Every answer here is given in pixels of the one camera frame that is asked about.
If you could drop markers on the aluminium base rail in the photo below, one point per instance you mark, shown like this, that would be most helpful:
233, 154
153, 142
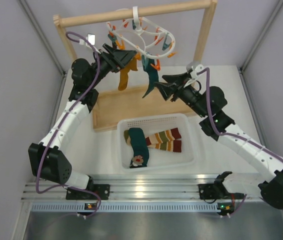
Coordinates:
134, 194

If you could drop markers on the white plastic basket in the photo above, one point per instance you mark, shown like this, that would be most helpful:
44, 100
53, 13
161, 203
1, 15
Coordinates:
158, 159

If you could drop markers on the mustard sock left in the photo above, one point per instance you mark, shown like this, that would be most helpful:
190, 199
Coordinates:
124, 73

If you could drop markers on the striped sock upper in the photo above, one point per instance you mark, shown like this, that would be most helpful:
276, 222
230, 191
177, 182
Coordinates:
163, 137

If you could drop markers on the teal clothes peg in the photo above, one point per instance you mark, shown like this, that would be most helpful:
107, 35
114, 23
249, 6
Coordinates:
145, 63

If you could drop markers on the orange clothes peg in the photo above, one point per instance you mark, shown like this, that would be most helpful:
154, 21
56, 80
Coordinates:
155, 63

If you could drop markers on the striped sock lower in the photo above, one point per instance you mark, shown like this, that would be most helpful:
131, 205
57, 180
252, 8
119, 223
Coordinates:
169, 146

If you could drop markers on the teal sock with reindeer patch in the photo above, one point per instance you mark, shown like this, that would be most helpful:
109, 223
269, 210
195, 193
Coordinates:
136, 138

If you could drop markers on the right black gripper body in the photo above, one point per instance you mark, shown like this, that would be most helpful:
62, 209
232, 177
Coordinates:
185, 93

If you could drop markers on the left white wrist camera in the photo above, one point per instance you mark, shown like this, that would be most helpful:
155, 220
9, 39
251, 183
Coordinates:
91, 38

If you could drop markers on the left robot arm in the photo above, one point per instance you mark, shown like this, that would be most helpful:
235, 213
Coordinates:
47, 158

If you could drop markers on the striped sock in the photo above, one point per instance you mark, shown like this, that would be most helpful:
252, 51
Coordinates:
163, 137
169, 146

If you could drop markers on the white plastic clip hanger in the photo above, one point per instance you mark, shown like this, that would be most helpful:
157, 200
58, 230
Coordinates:
142, 35

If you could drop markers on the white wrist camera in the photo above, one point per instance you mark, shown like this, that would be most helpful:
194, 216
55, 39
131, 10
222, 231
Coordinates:
193, 69
91, 38

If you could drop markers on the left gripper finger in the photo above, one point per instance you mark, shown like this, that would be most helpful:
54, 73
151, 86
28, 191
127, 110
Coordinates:
121, 63
118, 53

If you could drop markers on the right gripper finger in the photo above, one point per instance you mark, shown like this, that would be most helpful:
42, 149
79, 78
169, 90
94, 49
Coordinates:
167, 90
176, 78

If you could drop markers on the wooden hanger rack frame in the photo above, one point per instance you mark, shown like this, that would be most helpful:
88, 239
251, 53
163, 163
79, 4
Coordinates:
114, 106

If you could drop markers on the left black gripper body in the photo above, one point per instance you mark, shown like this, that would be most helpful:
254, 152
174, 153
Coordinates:
106, 63

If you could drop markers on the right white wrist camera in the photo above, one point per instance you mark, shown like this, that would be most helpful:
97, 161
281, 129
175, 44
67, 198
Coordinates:
193, 69

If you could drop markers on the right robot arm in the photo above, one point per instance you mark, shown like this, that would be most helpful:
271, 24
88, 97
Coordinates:
267, 182

